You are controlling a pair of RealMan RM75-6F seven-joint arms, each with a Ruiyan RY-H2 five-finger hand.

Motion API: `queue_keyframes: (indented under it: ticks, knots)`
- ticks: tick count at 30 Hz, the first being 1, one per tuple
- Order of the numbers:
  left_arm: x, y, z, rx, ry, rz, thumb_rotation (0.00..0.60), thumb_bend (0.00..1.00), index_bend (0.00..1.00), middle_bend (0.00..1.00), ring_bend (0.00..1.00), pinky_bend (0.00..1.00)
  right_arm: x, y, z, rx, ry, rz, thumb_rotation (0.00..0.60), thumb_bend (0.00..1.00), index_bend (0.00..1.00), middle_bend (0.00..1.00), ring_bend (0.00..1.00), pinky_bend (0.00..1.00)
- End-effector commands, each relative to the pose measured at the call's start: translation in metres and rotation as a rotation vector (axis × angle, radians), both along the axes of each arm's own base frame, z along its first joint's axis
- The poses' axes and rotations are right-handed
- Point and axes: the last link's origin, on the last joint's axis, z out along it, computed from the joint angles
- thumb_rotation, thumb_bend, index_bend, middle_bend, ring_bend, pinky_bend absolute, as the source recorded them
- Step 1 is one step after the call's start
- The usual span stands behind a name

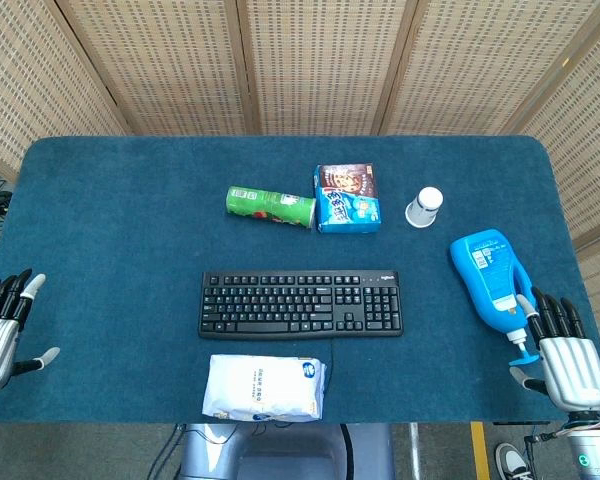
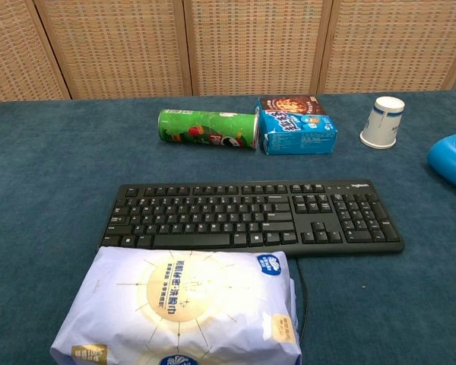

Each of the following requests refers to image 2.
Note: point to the green chips can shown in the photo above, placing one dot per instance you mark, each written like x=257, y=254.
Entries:
x=205, y=129

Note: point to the woven bamboo folding screen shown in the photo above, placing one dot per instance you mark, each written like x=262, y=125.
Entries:
x=118, y=45

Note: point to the white paper cup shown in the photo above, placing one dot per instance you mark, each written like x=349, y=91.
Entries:
x=382, y=121

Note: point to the white tissue pack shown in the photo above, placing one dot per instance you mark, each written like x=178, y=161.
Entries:
x=175, y=304

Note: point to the blue table mat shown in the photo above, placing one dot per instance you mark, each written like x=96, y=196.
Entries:
x=42, y=190

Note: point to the blue cookie box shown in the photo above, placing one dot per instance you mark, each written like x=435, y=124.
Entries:
x=300, y=131

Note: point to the blue detergent bottle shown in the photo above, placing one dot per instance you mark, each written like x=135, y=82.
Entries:
x=452, y=159

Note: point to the black computer keyboard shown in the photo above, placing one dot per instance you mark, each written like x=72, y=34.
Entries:
x=251, y=213

